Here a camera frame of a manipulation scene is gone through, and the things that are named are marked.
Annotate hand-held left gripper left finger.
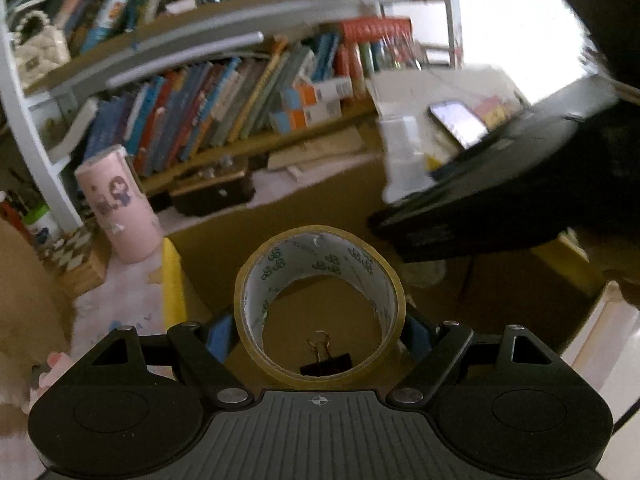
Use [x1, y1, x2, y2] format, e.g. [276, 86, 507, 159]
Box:
[90, 316, 251, 407]

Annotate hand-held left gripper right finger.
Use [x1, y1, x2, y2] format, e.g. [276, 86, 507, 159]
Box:
[390, 305, 558, 406]

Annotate black binder clip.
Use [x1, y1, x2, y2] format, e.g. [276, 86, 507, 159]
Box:
[300, 330, 354, 377]

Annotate yellow cardboard box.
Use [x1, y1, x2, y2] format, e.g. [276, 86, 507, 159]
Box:
[162, 152, 621, 396]

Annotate tan tape roll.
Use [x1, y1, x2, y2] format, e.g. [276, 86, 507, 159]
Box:
[234, 225, 407, 390]

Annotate phone with lit screen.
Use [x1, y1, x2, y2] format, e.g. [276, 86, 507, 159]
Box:
[429, 101, 489, 150]

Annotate white pad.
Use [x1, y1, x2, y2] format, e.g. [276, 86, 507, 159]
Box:
[367, 67, 523, 161]

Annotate black case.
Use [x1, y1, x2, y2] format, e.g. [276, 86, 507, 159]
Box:
[170, 169, 257, 217]

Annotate wooden chess box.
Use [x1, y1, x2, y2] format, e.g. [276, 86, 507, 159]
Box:
[42, 229, 109, 297]

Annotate pink cartoon cylinder container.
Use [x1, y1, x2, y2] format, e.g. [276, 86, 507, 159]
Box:
[75, 144, 164, 264]

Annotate fluffy cream and white cat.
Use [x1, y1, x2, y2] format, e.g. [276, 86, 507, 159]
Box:
[0, 220, 73, 406]

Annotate red book box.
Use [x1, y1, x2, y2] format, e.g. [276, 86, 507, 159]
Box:
[339, 16, 417, 77]

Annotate green lid wipes jar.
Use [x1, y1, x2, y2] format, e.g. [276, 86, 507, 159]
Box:
[25, 204, 64, 247]

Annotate orange and white boxes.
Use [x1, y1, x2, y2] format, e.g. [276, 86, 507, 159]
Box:
[270, 77, 353, 134]

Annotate row of books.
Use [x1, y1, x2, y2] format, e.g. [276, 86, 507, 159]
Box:
[50, 0, 201, 56]
[50, 35, 351, 173]

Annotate wooden bookshelf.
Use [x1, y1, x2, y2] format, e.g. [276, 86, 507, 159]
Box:
[0, 0, 466, 233]

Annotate white quilted bag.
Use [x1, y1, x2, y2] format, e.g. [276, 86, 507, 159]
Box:
[12, 12, 72, 82]

